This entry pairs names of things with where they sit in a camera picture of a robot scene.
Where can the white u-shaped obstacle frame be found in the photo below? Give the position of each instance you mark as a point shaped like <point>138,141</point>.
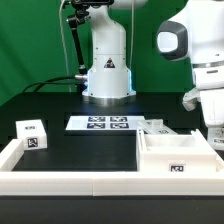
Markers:
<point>99,183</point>

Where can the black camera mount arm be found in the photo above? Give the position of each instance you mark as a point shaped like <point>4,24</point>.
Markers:
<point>78,18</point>

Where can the white cabinet door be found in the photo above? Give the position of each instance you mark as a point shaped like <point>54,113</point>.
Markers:
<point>155,126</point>

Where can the white marker base plate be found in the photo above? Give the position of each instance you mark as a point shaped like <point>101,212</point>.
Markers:
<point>108,123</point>

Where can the white cabinet body box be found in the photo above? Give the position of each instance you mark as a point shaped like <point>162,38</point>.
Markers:
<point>176,153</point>

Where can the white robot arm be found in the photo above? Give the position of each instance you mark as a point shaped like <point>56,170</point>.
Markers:
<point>196,33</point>

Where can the white cabinet top block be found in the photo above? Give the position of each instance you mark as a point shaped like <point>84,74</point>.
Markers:
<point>32,133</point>

